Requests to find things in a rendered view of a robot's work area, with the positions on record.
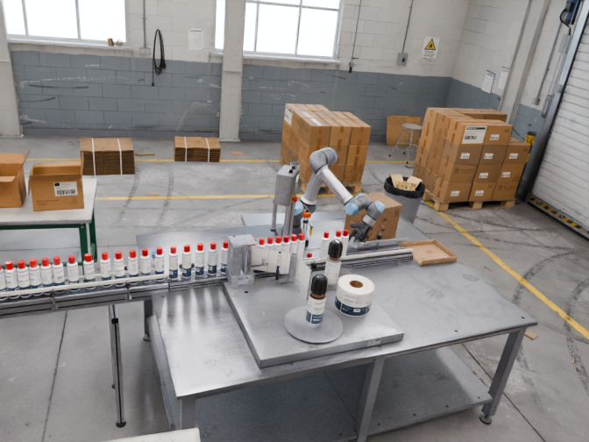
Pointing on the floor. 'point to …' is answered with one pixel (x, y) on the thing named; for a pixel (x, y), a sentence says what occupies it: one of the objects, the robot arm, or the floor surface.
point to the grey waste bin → (407, 205)
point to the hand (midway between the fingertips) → (348, 246)
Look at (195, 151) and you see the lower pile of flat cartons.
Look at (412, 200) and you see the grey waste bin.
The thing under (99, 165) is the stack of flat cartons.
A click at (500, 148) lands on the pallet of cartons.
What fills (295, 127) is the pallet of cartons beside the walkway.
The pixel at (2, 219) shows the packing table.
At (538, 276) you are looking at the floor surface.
